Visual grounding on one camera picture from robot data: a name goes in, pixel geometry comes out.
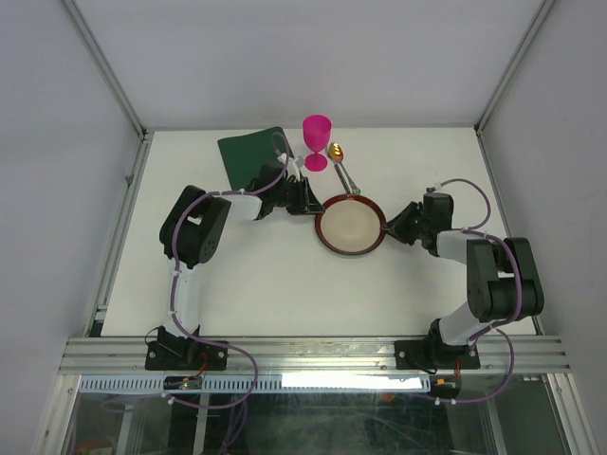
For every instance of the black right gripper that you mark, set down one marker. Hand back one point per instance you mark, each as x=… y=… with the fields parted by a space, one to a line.
x=395 y=226

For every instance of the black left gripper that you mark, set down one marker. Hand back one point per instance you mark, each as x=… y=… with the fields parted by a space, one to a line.
x=307 y=200

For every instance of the red rimmed cream plate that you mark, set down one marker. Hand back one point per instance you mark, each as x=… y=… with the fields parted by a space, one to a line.
x=351 y=225

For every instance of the green placemat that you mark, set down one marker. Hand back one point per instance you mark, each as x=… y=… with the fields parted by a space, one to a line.
x=244 y=156

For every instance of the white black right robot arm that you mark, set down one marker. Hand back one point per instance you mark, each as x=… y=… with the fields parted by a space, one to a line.
x=502 y=280

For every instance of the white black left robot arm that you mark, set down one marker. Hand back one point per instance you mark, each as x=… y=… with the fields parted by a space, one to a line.
x=192 y=231

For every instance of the silver fork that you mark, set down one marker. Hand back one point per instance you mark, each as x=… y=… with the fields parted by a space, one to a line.
x=348 y=182

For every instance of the gold bowl spoon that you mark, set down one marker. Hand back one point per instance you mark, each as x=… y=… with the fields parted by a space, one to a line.
x=335 y=154

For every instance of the pink plastic goblet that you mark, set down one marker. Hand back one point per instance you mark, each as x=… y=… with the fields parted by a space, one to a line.
x=316 y=135

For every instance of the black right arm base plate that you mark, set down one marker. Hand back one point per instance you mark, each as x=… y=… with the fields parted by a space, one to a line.
x=429 y=356

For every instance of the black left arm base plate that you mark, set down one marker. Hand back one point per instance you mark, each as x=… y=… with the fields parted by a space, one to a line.
x=185 y=355

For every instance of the aluminium left frame post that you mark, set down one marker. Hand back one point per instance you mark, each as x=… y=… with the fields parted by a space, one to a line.
x=107 y=73

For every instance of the aluminium frame post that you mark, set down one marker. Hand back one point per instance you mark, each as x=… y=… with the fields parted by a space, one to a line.
x=107 y=73
x=529 y=37

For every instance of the white slotted cable duct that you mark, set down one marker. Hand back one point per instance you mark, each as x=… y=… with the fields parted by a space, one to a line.
x=268 y=383

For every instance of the aluminium right frame post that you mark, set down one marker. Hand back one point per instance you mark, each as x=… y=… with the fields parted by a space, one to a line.
x=529 y=37

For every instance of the aluminium front rail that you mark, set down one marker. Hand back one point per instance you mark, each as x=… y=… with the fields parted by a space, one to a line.
x=524 y=354

